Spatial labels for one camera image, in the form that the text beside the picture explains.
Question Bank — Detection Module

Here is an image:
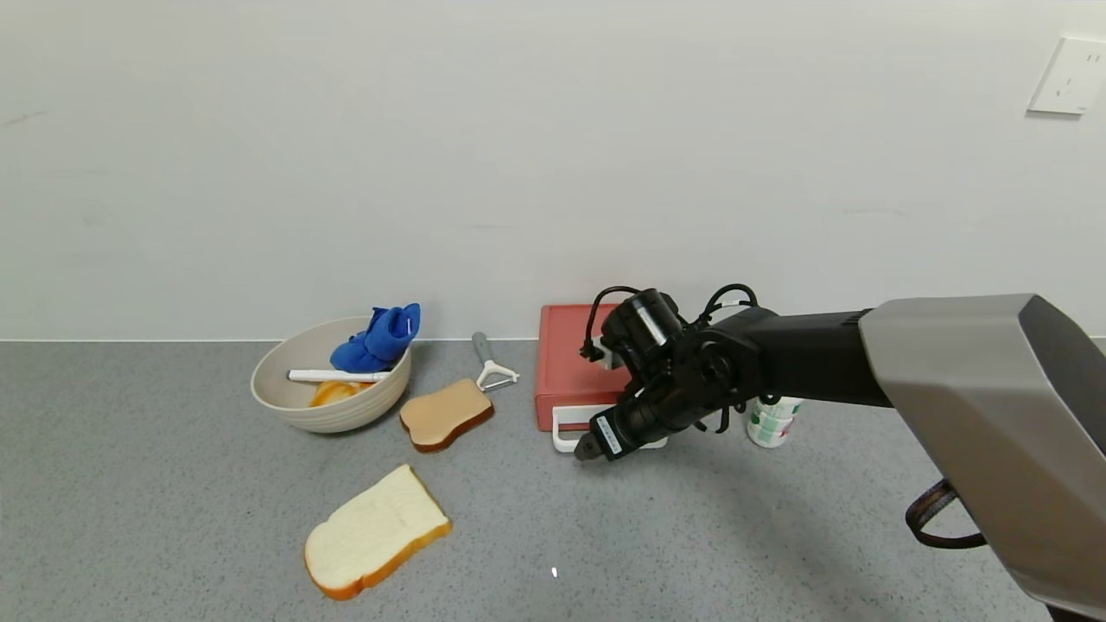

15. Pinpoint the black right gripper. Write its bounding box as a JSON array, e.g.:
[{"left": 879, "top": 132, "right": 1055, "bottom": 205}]
[{"left": 573, "top": 393, "right": 675, "bottom": 461}]

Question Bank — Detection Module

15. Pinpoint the brown strap loop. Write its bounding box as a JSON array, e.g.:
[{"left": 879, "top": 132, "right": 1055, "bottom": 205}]
[{"left": 906, "top": 479, "right": 987, "bottom": 549}]

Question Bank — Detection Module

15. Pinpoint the white wall socket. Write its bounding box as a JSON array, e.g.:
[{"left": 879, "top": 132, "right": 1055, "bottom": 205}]
[{"left": 1027, "top": 36, "right": 1106, "bottom": 116}]

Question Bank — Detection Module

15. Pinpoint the orange food piece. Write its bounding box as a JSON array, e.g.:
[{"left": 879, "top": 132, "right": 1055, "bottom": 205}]
[{"left": 308, "top": 381, "right": 372, "bottom": 408}]

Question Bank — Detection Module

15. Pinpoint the black cable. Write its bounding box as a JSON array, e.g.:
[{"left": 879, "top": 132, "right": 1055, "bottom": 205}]
[
  {"left": 703, "top": 283, "right": 761, "bottom": 326},
  {"left": 581, "top": 285, "right": 642, "bottom": 362}
]

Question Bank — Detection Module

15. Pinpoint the white stick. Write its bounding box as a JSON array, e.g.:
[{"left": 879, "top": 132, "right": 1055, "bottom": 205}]
[{"left": 288, "top": 370, "right": 391, "bottom": 384}]

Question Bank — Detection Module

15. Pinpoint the white green milk bottle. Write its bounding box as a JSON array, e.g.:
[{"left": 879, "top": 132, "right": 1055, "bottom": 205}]
[{"left": 747, "top": 396, "right": 803, "bottom": 448}]

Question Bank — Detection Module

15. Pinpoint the beige ribbed bowl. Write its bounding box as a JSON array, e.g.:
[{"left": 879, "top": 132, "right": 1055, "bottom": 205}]
[{"left": 251, "top": 316, "right": 413, "bottom": 434}]

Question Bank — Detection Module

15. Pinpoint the brown toast slice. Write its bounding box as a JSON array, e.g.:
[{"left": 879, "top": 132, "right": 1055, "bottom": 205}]
[{"left": 399, "top": 378, "right": 495, "bottom": 454}]

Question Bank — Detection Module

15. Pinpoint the red drawer casing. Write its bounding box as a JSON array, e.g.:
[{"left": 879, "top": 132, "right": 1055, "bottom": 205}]
[{"left": 534, "top": 303, "right": 629, "bottom": 431}]

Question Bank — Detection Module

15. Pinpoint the grey handled white peeler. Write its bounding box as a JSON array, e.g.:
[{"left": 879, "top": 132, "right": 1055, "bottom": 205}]
[{"left": 472, "top": 333, "right": 520, "bottom": 392}]

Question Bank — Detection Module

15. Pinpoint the red drawer with white handle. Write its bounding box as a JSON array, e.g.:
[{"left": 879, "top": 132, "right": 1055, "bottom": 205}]
[{"left": 546, "top": 399, "right": 669, "bottom": 454}]

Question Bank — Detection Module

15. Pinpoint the blue cloth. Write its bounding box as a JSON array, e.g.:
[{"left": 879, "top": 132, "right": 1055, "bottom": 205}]
[{"left": 329, "top": 303, "right": 422, "bottom": 374}]

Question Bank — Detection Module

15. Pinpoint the white bread slice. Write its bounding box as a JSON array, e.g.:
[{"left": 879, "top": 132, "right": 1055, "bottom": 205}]
[{"left": 304, "top": 465, "right": 453, "bottom": 601}]

